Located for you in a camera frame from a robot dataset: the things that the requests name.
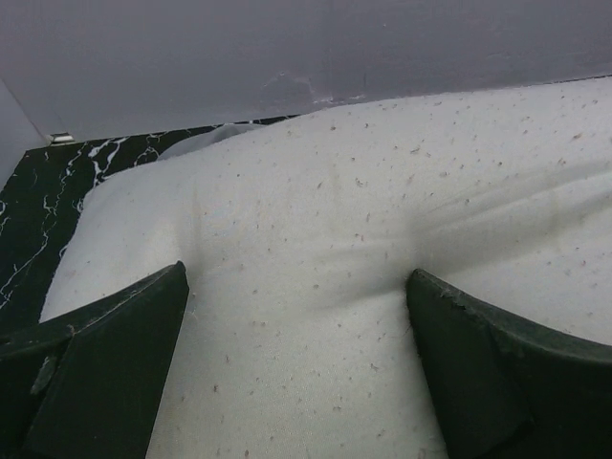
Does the grey pillowcase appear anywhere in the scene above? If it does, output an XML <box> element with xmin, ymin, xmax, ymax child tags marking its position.
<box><xmin>158</xmin><ymin>123</ymin><xmax>263</xmax><ymax>161</ymax></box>

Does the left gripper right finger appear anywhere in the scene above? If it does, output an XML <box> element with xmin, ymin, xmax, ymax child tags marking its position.
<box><xmin>405</xmin><ymin>270</ymin><xmax>611</xmax><ymax>458</ymax></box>

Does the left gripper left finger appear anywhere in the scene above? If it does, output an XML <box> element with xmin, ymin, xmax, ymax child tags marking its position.
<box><xmin>1</xmin><ymin>262</ymin><xmax>189</xmax><ymax>458</ymax></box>

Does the aluminium frame rail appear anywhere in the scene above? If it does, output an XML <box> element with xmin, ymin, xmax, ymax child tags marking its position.
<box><xmin>48</xmin><ymin>133</ymin><xmax>75</xmax><ymax>145</ymax></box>

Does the white pillow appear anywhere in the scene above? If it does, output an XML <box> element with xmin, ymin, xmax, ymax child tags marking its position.
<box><xmin>41</xmin><ymin>78</ymin><xmax>611</xmax><ymax>458</ymax></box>

